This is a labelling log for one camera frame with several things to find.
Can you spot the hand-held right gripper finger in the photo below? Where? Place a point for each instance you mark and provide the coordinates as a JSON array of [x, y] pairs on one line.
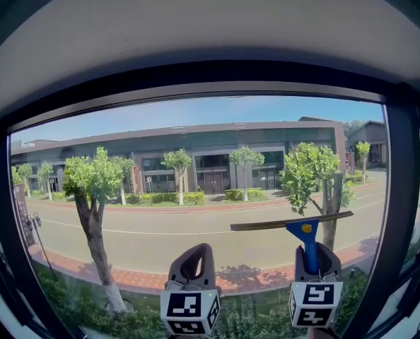
[[300, 268], [330, 265]]

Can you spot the row of small street trees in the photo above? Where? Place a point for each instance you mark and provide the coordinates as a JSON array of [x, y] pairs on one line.
[[177, 161]]

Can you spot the large window glass pane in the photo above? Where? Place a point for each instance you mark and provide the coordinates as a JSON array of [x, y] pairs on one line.
[[160, 118]]

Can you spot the person's right forearm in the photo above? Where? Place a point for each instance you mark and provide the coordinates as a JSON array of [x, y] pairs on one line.
[[323, 334]]

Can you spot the blue squeegee with brass blade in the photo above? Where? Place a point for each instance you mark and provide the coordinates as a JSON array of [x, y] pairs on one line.
[[310, 253]]

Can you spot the small grey gabled building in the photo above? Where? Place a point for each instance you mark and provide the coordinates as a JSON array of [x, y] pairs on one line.
[[369, 136]]

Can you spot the black street lamp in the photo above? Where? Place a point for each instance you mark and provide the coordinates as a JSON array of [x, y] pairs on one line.
[[36, 221]]

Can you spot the black window frame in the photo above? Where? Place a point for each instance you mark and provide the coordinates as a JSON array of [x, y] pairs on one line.
[[401, 189]]

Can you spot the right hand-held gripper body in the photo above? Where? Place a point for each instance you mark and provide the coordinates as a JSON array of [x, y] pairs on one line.
[[316, 302]]

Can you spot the long dark grey building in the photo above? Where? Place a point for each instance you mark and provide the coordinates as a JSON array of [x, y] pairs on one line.
[[231, 138]]

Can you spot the red banner sign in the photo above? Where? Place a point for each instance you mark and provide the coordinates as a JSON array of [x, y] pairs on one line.
[[22, 217]]

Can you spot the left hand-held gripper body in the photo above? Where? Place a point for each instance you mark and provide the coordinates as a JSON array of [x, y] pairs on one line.
[[188, 309]]

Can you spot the leaning roadside tree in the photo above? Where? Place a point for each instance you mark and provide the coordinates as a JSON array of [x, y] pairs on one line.
[[97, 245]]

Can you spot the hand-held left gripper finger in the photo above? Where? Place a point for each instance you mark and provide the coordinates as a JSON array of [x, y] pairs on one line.
[[176, 270], [210, 270]]

